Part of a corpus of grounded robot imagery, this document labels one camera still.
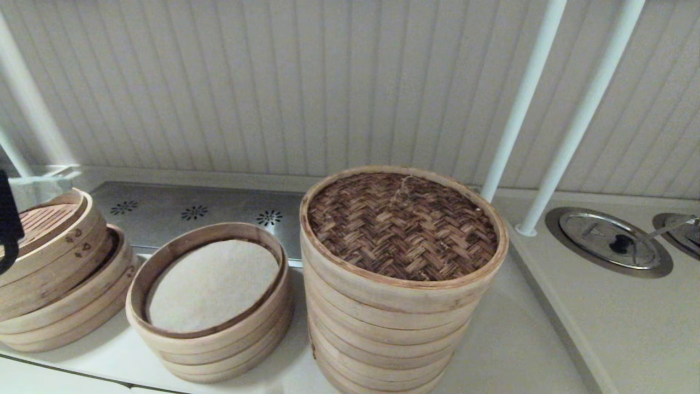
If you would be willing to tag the white rack base rail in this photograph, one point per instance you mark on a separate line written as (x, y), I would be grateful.
(49, 172)

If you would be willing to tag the round steel pot lid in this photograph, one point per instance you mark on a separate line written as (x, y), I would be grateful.
(683, 235)

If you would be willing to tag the round steel lid black knob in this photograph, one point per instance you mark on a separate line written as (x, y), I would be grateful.
(590, 230)

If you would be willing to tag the white cloth steamer liner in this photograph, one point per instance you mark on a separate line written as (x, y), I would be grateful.
(213, 284)

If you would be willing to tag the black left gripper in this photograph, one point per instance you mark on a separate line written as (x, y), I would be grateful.
(6, 213)

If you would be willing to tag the thick white metal pole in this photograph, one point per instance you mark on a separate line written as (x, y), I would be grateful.
(33, 98)

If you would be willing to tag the tall bamboo steamer stack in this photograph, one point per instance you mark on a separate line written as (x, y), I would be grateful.
(383, 350)

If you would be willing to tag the perforated steel steam panel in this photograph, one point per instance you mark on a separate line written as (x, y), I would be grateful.
(164, 202)

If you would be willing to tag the short bamboo steamer stack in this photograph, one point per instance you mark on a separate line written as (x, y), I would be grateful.
(219, 355)

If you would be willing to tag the thin white metal pole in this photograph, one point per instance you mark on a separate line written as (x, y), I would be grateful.
(13, 158)

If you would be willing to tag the woven bamboo steamer lid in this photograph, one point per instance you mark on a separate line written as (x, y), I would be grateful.
(404, 224)

